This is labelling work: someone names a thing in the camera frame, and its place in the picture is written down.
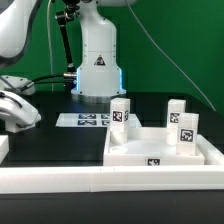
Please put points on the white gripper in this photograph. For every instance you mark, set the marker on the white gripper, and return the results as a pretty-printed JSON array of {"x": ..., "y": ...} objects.
[{"x": 17, "y": 113}]

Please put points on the white square tabletop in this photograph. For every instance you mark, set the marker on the white square tabletop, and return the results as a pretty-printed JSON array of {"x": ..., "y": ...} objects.
[{"x": 146, "y": 146}]

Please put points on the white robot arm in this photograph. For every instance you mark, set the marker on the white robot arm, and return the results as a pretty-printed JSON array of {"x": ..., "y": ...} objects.
[{"x": 97, "y": 79}]

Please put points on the white obstacle fence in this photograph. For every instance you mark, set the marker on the white obstacle fence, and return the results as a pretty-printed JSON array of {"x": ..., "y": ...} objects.
[{"x": 127, "y": 178}]

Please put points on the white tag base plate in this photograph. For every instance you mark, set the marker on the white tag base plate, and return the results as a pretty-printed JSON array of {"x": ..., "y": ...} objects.
[{"x": 90, "y": 120}]

